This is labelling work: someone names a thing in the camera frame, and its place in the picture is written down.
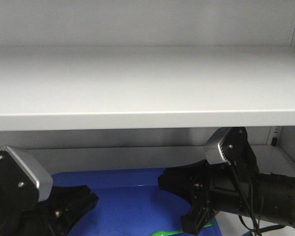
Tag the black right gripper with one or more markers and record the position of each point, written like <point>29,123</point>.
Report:
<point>234,187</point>

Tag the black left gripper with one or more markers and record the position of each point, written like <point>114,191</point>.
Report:
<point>22,215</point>

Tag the green plastic spoon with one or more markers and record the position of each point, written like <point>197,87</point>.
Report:
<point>170,233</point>

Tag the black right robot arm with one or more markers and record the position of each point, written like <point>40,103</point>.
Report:
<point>277,203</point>

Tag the grey cabinet shelf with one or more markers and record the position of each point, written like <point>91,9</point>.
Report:
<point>71,88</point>

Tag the blue plastic tray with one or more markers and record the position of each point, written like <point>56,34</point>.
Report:
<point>130,203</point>

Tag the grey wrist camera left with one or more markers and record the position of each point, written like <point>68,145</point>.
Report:
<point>18,167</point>

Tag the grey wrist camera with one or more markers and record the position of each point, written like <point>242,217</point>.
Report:
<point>18,167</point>
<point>226,145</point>

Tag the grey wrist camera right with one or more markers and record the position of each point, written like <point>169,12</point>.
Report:
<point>226,145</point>

